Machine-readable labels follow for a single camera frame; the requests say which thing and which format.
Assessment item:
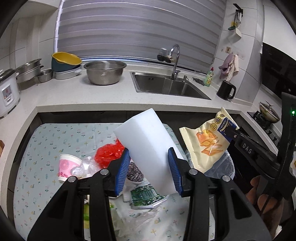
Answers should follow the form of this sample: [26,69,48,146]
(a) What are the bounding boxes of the steel wool scrubber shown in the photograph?
[126,162,144,183]

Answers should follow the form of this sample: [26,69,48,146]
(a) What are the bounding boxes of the red plastic bag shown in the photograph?
[94,139,125,169]

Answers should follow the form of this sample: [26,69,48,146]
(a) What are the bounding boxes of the green printed wrapper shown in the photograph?
[130,180,169,209]

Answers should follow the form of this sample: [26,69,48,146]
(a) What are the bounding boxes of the clear plastic bag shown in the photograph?
[70,156,101,179]

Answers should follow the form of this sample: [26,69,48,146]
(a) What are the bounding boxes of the cream snack bag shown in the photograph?
[179,108,239,173]

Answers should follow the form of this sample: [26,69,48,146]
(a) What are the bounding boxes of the white plastic cup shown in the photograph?
[114,108,186,195]

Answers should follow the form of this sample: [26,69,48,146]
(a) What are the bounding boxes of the pink paper cup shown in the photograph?
[58,154,82,182]

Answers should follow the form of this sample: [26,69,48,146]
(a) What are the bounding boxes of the trash bin with clear liner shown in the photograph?
[187,150,236,180]

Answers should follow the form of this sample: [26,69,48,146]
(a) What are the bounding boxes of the person's right hand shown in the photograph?
[246,176,284,217]

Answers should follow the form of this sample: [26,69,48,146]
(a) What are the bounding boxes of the black gas stove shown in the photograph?
[247,111,280,147]

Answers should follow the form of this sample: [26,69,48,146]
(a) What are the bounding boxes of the wok with glass lid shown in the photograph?
[259,101,280,123]

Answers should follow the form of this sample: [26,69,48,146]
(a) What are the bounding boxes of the black electric kettle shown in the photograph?
[216,80,236,100]

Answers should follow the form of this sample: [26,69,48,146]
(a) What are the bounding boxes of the stainless steel sink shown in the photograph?
[131,72,211,100]

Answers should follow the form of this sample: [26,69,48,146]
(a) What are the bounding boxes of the floral tablecloth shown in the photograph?
[13,123,190,240]

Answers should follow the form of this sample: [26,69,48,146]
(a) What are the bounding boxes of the dark scouring pad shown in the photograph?
[192,77,205,86]

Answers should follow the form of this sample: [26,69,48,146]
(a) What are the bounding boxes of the chrome faucet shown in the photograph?
[157,44,180,80]

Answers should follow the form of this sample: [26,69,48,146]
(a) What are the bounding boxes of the green dish soap bottle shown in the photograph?
[204,67,214,87]

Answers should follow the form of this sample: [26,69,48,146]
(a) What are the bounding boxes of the hanging dish cloths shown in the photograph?
[218,53,239,81]

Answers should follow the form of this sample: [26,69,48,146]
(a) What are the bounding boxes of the stainless steel mixing bowl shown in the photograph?
[84,60,126,85]

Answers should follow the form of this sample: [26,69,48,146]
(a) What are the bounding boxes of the small steel bowl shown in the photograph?
[37,69,54,83]

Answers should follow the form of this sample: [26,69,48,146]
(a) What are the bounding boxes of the yellow and teal basin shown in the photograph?
[51,52,82,72]

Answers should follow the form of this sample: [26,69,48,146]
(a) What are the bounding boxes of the white rice cooker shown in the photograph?
[0,68,20,118]

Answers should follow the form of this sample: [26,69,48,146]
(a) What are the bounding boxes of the stacked steel pots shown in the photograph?
[16,58,43,83]

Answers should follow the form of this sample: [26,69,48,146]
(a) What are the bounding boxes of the wall hook rack with utensils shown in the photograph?
[228,3,243,40]

